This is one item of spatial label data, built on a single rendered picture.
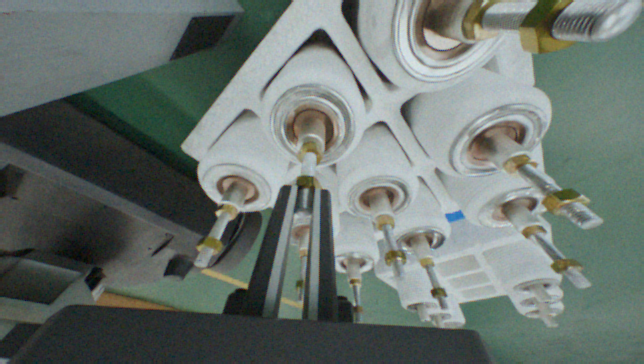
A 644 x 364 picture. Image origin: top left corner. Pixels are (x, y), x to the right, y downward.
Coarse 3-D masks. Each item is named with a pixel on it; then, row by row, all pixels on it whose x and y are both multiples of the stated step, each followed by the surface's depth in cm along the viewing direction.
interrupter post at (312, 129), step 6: (306, 120) 16; (312, 120) 16; (318, 120) 16; (306, 126) 15; (312, 126) 15; (318, 126) 15; (324, 126) 17; (300, 132) 15; (306, 132) 14; (312, 132) 14; (318, 132) 15; (324, 132) 16; (300, 138) 14; (306, 138) 14; (312, 138) 14; (318, 138) 14; (324, 138) 15; (300, 144) 15; (318, 144) 15; (324, 144) 15
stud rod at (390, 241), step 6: (384, 228) 19; (390, 228) 19; (384, 234) 19; (390, 234) 19; (390, 240) 18; (390, 246) 18; (396, 246) 18; (396, 264) 17; (402, 264) 17; (396, 270) 16; (402, 270) 16; (396, 276) 16; (402, 276) 16
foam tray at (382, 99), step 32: (320, 0) 17; (352, 0) 24; (288, 32) 18; (320, 32) 27; (352, 32) 27; (256, 64) 20; (352, 64) 20; (512, 64) 19; (224, 96) 22; (256, 96) 22; (384, 96) 22; (224, 128) 25; (416, 160) 28; (448, 192) 35
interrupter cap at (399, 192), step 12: (372, 180) 20; (384, 180) 21; (396, 180) 20; (360, 192) 22; (372, 192) 22; (384, 192) 22; (396, 192) 22; (408, 192) 22; (348, 204) 23; (360, 204) 23; (396, 204) 23; (408, 204) 23; (360, 216) 25; (372, 216) 25
